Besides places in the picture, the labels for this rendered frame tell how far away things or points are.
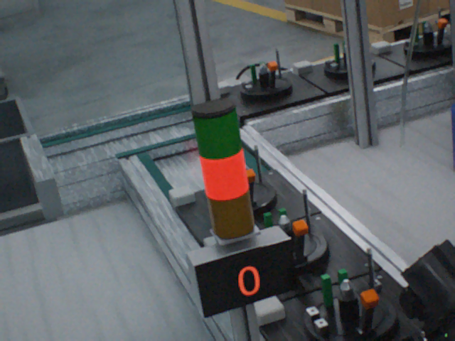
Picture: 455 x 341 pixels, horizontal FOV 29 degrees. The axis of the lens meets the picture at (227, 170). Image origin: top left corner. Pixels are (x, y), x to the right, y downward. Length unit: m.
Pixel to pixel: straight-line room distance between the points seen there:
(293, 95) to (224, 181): 1.33
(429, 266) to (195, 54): 0.34
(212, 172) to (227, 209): 0.05
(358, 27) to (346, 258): 0.76
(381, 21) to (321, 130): 3.58
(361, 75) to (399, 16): 3.76
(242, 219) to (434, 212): 0.92
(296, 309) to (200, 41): 0.57
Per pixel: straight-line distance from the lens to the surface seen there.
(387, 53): 2.55
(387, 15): 5.83
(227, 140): 0.97
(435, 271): 0.94
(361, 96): 2.16
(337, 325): 1.33
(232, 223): 1.01
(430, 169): 2.08
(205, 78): 1.00
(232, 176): 0.99
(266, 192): 1.75
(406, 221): 1.86
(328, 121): 2.26
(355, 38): 2.12
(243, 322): 1.13
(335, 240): 1.59
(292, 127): 2.23
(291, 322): 1.38
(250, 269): 1.04
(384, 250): 1.56
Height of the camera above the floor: 1.74
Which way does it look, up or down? 24 degrees down
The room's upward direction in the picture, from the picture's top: 9 degrees counter-clockwise
